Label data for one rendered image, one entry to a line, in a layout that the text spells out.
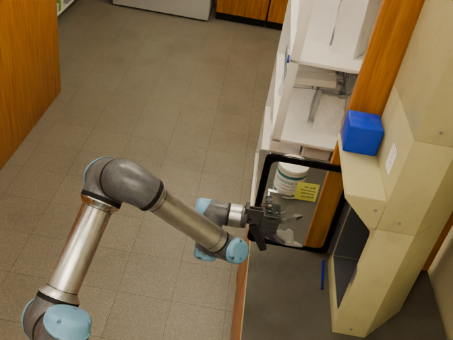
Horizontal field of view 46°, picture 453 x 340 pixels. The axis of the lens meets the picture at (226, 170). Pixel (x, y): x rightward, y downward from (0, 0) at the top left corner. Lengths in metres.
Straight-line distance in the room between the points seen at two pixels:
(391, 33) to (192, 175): 2.49
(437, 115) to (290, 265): 0.91
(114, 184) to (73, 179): 2.38
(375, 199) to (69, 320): 0.84
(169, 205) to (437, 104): 0.72
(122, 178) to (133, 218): 2.09
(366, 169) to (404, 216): 0.17
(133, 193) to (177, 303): 1.70
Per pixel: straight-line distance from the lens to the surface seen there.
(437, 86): 1.32
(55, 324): 1.37
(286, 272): 1.99
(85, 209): 1.50
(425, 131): 1.38
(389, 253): 1.62
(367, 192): 1.50
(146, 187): 1.39
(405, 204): 1.50
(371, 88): 1.71
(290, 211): 1.76
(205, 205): 1.68
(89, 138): 4.19
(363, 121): 1.63
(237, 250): 1.56
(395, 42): 1.66
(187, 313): 3.00
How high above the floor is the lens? 2.36
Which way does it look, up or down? 36 degrees down
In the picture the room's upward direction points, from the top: 10 degrees clockwise
